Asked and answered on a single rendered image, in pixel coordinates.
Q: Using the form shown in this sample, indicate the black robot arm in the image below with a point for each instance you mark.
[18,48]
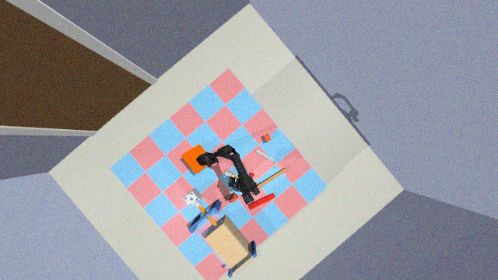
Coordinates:
[246,183]

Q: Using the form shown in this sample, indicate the black-headed mallet with wooden handle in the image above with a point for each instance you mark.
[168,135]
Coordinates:
[268,180]

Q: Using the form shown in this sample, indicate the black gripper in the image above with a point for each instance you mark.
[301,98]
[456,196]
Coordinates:
[232,182]

